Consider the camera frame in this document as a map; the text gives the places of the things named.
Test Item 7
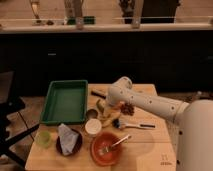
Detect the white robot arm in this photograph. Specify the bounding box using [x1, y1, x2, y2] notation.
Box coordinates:
[106, 77, 213, 171]

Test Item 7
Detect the dark grape bunch toy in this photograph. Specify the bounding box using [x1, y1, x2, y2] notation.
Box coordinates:
[121, 103, 135, 116]

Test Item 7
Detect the small metal tin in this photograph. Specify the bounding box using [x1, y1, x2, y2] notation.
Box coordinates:
[86, 109, 98, 120]

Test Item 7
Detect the yellow banana toy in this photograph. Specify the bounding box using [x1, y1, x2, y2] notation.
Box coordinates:
[102, 112, 121, 128]

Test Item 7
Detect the white cup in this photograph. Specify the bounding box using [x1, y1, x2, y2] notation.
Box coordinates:
[85, 119, 102, 136]

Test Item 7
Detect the green plastic tray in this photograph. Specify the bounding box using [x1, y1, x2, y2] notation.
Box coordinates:
[40, 80, 88, 125]

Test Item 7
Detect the metal fork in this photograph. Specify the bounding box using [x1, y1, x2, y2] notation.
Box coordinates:
[98, 134, 131, 155]

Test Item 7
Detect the grey crumpled cloth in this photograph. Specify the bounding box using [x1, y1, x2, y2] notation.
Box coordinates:
[58, 124, 79, 156]

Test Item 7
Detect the dark brown plate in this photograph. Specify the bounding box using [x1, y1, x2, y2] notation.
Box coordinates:
[55, 128, 83, 156]

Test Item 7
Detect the orange bowl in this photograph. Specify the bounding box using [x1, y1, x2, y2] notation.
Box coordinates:
[90, 132, 122, 166]

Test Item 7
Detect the green box on shelf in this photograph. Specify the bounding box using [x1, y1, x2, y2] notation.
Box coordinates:
[67, 16, 95, 25]

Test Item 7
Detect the light green cup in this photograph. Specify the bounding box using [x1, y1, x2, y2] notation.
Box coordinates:
[35, 131, 51, 148]

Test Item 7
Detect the black chair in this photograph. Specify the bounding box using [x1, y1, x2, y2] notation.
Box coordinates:
[0, 71, 39, 167]

